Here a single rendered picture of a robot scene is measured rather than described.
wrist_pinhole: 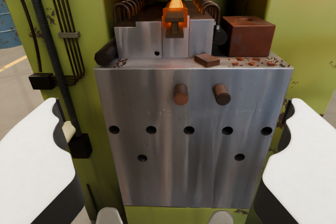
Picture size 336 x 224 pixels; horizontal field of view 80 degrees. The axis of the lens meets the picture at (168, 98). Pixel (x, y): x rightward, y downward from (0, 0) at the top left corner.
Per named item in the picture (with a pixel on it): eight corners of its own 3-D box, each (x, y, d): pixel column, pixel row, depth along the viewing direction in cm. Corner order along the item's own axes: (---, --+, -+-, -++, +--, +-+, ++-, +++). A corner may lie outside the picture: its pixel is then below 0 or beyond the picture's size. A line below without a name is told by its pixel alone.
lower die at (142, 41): (211, 57, 43) (214, 14, 39) (118, 58, 44) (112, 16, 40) (195, 22, 79) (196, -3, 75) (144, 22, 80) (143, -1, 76)
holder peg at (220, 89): (230, 106, 37) (232, 93, 36) (215, 106, 37) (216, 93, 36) (225, 95, 41) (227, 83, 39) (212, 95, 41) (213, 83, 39)
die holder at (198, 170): (250, 209, 60) (295, 67, 37) (123, 205, 61) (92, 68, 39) (217, 106, 108) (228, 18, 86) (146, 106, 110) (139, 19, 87)
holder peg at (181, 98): (188, 105, 38) (188, 93, 36) (173, 105, 38) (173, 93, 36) (187, 95, 41) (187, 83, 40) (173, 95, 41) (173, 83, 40)
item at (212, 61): (219, 65, 39) (220, 59, 39) (206, 67, 38) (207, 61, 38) (206, 58, 43) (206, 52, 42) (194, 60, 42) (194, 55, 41)
